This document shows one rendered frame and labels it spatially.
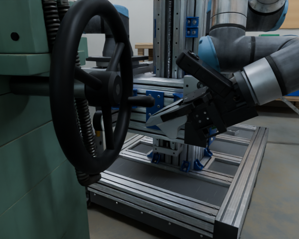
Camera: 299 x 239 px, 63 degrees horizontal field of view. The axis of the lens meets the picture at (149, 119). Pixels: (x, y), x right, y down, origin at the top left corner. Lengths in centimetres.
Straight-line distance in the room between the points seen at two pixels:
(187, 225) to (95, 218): 52
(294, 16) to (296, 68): 338
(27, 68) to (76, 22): 11
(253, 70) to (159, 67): 77
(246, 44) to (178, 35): 63
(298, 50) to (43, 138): 52
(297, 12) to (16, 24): 361
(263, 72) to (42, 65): 35
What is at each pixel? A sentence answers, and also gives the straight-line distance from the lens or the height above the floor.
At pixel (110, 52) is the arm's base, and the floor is 84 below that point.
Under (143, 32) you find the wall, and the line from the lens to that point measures 388.
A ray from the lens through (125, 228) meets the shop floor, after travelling 134.
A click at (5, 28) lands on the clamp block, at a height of 91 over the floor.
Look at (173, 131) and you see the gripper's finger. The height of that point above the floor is 72.
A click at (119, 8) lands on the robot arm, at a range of 120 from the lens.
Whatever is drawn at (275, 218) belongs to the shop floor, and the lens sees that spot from 153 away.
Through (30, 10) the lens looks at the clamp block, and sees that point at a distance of 42.
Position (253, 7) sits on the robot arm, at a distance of 96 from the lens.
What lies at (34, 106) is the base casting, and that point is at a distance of 57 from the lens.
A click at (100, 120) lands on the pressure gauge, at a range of 72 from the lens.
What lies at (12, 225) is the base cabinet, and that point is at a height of 55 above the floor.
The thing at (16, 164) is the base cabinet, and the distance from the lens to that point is 54.
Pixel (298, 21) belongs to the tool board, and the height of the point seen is 113.
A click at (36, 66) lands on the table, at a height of 85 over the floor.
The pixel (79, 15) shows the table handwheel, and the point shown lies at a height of 92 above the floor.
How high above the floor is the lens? 89
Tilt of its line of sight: 18 degrees down
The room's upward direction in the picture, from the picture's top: straight up
